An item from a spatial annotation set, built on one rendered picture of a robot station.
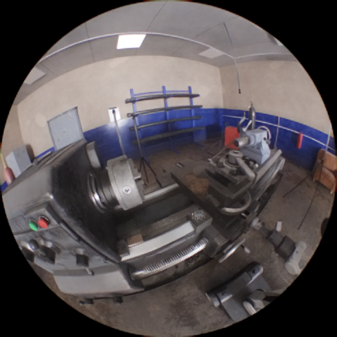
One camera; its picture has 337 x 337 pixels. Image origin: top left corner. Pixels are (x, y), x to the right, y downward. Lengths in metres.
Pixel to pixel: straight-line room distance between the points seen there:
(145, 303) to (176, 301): 0.31
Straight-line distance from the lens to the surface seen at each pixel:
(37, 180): 0.37
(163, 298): 1.40
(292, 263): 0.62
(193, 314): 1.42
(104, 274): 0.66
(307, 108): 4.59
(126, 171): 0.44
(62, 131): 3.83
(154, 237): 0.59
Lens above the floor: 1.38
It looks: 29 degrees down
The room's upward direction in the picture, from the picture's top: 8 degrees counter-clockwise
